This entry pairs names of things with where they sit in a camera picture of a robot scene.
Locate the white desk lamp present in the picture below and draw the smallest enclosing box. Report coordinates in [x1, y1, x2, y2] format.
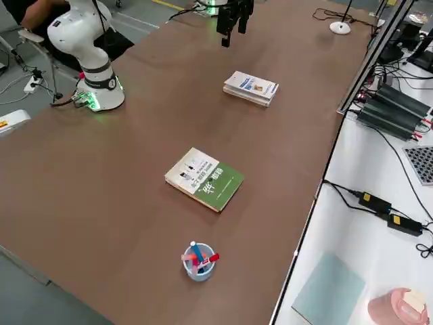
[329, 0, 353, 35]

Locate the pale teal board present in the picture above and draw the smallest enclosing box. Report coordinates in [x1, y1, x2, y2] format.
[291, 252, 367, 325]

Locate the black power adapter yellow label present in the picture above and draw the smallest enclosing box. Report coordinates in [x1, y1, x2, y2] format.
[386, 213, 424, 238]
[358, 191, 393, 215]

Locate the black computer monitor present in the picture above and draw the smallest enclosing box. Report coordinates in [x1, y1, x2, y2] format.
[407, 30, 433, 74]

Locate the green and white book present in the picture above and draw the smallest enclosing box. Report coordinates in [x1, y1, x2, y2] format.
[164, 146, 246, 213]

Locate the checker pattern pad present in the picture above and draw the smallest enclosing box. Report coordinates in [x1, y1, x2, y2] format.
[402, 145, 433, 186]

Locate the white side desk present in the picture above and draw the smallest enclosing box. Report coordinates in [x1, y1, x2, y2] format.
[270, 0, 433, 325]

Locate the aluminium profile post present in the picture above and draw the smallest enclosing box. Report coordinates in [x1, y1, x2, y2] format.
[336, 0, 412, 116]

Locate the white device yellow label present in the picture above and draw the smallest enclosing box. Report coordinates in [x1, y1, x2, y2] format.
[0, 109, 32, 138]

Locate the light blue pen cup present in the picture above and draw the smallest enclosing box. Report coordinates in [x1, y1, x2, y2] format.
[182, 242, 216, 282]

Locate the black base cable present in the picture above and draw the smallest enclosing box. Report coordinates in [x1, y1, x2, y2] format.
[50, 91, 84, 108]

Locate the white floor power strip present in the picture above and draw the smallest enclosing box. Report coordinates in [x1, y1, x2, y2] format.
[23, 74, 45, 94]

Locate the pink round container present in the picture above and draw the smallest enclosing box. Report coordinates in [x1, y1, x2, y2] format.
[367, 287, 429, 325]

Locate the black lamp cable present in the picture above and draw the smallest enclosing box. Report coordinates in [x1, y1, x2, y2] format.
[311, 7, 379, 27]

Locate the dark finned power supply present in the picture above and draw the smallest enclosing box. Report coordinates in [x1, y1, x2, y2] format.
[355, 97, 428, 142]
[374, 83, 433, 118]

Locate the blue marker white cap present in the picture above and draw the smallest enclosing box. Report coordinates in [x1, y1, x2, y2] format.
[189, 240, 208, 269]

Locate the pink marker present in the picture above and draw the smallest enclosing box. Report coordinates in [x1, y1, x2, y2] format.
[181, 253, 201, 274]

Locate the grey office chair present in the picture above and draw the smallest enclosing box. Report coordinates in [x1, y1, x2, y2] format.
[0, 28, 84, 102]

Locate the white paperback book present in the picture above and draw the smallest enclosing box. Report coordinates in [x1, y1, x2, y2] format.
[222, 70, 280, 108]

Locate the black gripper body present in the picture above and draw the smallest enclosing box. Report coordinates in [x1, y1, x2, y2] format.
[219, 0, 254, 16]

